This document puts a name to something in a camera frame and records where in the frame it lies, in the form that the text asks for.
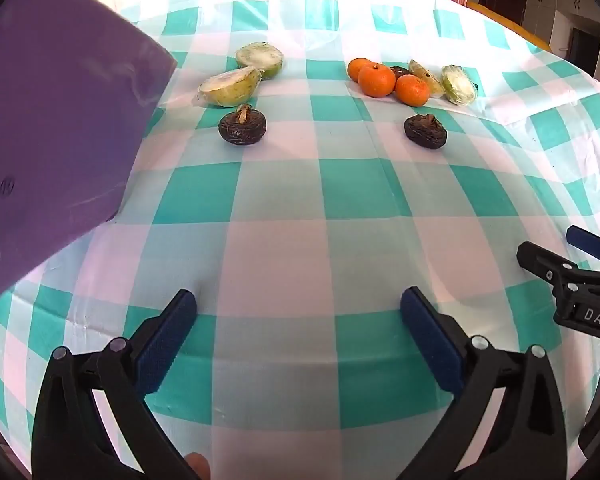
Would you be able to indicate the orange mandarin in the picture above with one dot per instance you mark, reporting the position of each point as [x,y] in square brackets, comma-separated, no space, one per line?
[357,69]
[413,91]
[376,81]

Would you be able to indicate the person's left hand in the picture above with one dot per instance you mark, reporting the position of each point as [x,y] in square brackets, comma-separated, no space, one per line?
[197,467]

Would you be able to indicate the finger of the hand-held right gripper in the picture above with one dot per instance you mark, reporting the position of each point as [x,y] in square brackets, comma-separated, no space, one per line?
[585,240]
[542,262]

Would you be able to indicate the purple cardboard box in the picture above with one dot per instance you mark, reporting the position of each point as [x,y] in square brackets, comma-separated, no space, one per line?
[55,135]

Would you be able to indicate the white cabinet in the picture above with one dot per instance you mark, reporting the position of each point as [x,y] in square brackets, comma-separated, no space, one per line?
[555,5]

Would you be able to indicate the dark water chestnut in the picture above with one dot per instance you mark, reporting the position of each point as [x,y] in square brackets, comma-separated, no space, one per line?
[399,72]
[425,132]
[242,127]

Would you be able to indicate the yellow rounded furniture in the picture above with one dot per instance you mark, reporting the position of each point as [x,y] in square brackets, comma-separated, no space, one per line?
[520,27]

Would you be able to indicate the teal white checkered tablecloth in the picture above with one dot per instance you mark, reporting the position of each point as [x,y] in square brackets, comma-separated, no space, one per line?
[280,200]

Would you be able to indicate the lemon half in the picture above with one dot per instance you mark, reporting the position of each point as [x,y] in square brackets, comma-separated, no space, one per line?
[424,76]

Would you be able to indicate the lime half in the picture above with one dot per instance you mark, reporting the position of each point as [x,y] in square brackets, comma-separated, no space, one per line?
[458,85]

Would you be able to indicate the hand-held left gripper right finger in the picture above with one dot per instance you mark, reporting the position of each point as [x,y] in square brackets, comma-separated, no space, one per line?
[427,342]

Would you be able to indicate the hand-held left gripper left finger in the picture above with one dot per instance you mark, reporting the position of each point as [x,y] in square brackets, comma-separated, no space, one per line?
[167,345]

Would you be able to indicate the wrapped guava half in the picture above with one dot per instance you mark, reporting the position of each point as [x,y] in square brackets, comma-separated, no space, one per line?
[261,59]
[230,87]

